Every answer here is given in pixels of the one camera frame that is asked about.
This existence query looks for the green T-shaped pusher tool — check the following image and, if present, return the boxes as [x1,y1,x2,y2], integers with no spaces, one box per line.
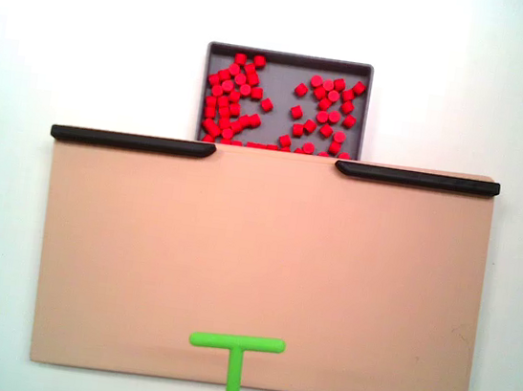
[182,326,288,391]

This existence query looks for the grey tray container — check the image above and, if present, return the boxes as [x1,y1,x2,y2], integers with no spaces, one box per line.
[194,41,377,163]

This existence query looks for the beige flat board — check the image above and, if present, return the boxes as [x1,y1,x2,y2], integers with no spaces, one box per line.
[22,119,504,391]

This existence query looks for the black edge rail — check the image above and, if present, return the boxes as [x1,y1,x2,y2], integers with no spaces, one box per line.
[49,122,218,162]
[333,159,502,199]

